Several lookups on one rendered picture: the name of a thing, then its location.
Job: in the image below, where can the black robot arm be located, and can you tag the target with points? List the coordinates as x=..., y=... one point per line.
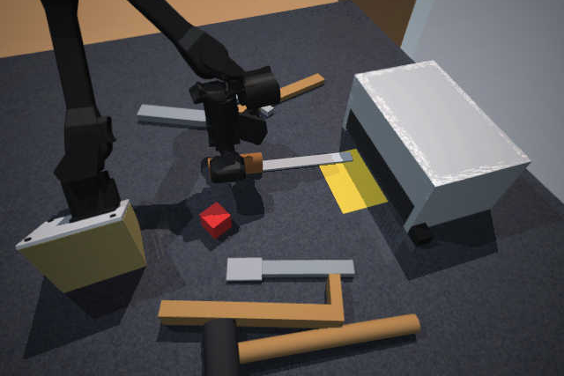
x=88, y=137

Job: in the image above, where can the red cube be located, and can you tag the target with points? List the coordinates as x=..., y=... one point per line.
x=216, y=220

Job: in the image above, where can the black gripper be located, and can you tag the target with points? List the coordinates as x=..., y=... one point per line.
x=227, y=167

